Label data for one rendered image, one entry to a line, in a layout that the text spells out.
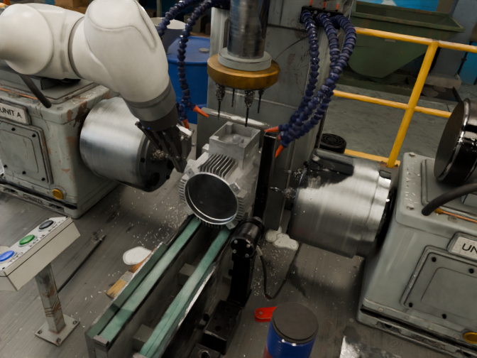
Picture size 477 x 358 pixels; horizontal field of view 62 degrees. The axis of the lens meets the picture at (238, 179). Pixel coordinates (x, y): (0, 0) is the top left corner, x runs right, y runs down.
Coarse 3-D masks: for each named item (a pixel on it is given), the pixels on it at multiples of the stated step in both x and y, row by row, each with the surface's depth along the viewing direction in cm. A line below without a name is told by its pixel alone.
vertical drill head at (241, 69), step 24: (240, 0) 86; (264, 0) 86; (240, 24) 88; (264, 24) 89; (240, 48) 91; (264, 48) 94; (216, 72) 92; (240, 72) 90; (264, 72) 92; (216, 96) 98
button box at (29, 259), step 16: (64, 224) 81; (32, 240) 77; (48, 240) 78; (64, 240) 81; (16, 256) 72; (32, 256) 74; (48, 256) 77; (0, 272) 70; (16, 272) 71; (32, 272) 74; (0, 288) 73; (16, 288) 71
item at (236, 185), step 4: (260, 148) 112; (256, 152) 111; (260, 152) 111; (260, 156) 111; (188, 168) 101; (192, 168) 100; (196, 168) 101; (188, 172) 101; (192, 172) 100; (196, 172) 101; (188, 176) 102; (232, 180) 99; (236, 180) 97; (232, 184) 97; (236, 184) 97; (240, 184) 98; (232, 188) 98; (236, 188) 97; (240, 188) 97; (184, 208) 108; (188, 208) 107; (188, 212) 108; (192, 212) 107; (236, 220) 105; (228, 224) 104; (232, 224) 104; (236, 224) 104
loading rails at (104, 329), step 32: (192, 224) 108; (224, 224) 110; (160, 256) 97; (192, 256) 111; (224, 256) 103; (128, 288) 87; (160, 288) 95; (192, 288) 90; (96, 320) 79; (128, 320) 83; (160, 320) 82; (192, 320) 88; (96, 352) 79; (128, 352) 87; (160, 352) 75
